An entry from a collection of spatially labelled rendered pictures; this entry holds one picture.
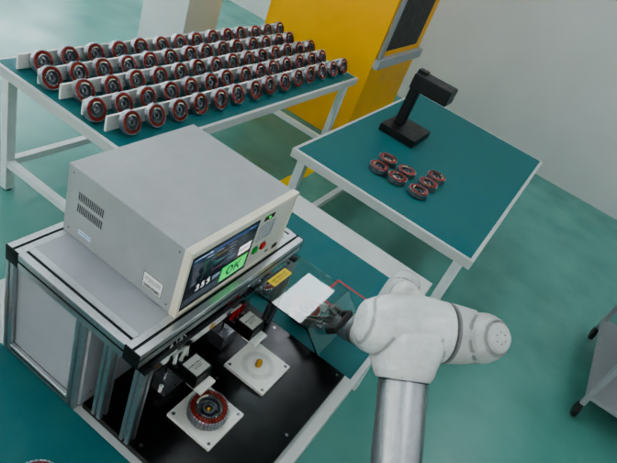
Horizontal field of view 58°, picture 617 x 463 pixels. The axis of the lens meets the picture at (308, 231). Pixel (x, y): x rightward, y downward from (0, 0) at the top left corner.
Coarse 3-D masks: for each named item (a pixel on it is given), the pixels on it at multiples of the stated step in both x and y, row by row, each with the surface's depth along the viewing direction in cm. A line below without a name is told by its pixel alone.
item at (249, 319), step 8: (216, 312) 166; (248, 312) 167; (224, 320) 166; (240, 320) 163; (248, 320) 164; (256, 320) 166; (224, 328) 172; (232, 328) 165; (240, 328) 164; (248, 328) 162; (256, 328) 163; (248, 336) 163; (256, 336) 166; (264, 336) 167; (256, 344) 164
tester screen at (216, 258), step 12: (252, 228) 139; (240, 240) 136; (216, 252) 128; (228, 252) 134; (204, 264) 127; (216, 264) 132; (228, 264) 139; (192, 276) 125; (204, 276) 130; (216, 276) 137; (228, 276) 143; (192, 288) 129; (192, 300) 133
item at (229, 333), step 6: (216, 330) 170; (228, 330) 172; (210, 336) 171; (216, 336) 170; (222, 336) 169; (228, 336) 170; (234, 336) 176; (210, 342) 172; (216, 342) 171; (222, 342) 169; (228, 342) 174
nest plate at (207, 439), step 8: (192, 392) 155; (216, 392) 158; (184, 400) 153; (176, 408) 150; (184, 408) 151; (200, 408) 152; (232, 408) 156; (168, 416) 148; (176, 416) 148; (184, 416) 149; (232, 416) 154; (240, 416) 154; (184, 424) 147; (192, 424) 148; (224, 424) 151; (232, 424) 152; (192, 432) 146; (200, 432) 147; (208, 432) 148; (216, 432) 148; (224, 432) 149; (200, 440) 145; (208, 440) 146; (216, 440) 146; (208, 448) 144
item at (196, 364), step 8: (184, 360) 148; (192, 360) 146; (200, 360) 147; (168, 368) 149; (176, 368) 146; (184, 368) 144; (192, 368) 144; (200, 368) 145; (208, 368) 146; (184, 376) 145; (192, 376) 143; (200, 376) 144; (208, 376) 149; (192, 384) 144; (200, 384) 146; (208, 384) 147; (200, 392) 144
